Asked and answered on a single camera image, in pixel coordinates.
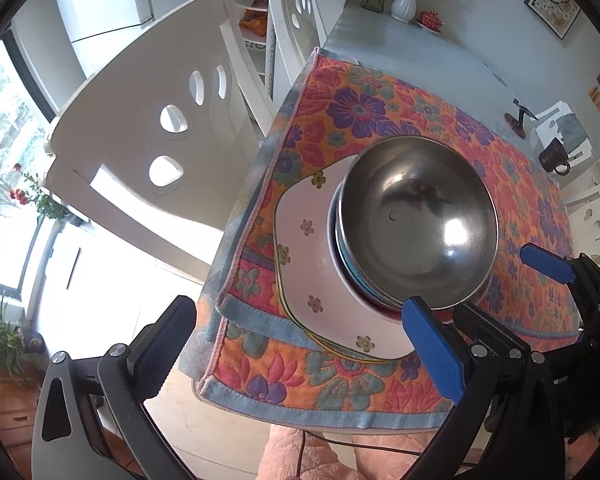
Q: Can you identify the pink steel bowl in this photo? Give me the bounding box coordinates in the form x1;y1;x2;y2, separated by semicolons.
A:
339;136;498;311

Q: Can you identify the blue steel bowl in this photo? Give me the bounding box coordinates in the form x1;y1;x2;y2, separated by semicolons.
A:
328;183;402;318

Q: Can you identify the white hexagonal forest plate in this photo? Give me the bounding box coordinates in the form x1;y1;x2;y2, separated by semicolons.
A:
273;156;414;362

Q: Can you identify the pink polka dot bowl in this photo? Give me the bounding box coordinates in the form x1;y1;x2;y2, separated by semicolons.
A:
326;183;401;324

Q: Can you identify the white chair right side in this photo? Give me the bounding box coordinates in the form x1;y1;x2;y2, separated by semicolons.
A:
564;184;600;267

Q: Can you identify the wooden cabinet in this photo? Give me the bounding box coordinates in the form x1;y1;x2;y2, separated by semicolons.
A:
0;370;137;479

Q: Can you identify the green potted plant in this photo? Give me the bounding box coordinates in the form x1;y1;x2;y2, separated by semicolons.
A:
0;299;46;384

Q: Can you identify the dark brown mug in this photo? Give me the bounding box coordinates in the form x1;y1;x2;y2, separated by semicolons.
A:
539;138;571;177

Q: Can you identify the pink quilted cushion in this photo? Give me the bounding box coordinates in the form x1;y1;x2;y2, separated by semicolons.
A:
255;424;481;480

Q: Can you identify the grey green cloth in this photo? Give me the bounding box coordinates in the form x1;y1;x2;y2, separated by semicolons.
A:
556;113;588;154

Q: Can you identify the brown phone stand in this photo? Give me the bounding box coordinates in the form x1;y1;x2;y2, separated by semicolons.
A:
504;99;538;139

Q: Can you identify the round sunflower plate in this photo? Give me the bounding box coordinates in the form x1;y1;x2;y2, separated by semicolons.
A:
276;259;415;361

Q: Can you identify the floral quilted table mat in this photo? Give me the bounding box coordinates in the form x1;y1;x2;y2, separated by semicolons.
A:
180;49;580;434

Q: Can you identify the red flower plant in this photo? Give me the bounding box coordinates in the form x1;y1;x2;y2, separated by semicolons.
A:
9;162;70;220

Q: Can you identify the white chair with holes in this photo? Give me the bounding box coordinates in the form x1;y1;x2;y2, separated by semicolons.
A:
43;0;276;281

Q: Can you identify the red small dish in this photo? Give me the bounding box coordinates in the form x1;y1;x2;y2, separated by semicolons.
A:
416;11;444;34

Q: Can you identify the white chair far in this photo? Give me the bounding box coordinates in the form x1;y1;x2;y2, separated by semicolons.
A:
268;0;326;105

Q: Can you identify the white shelf rack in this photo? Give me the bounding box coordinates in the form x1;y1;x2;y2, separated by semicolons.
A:
234;0;275;94

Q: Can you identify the black cable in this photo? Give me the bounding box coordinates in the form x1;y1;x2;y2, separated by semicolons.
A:
294;429;477;480

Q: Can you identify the framed wall picture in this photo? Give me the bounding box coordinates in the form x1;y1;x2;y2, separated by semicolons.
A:
524;0;581;40

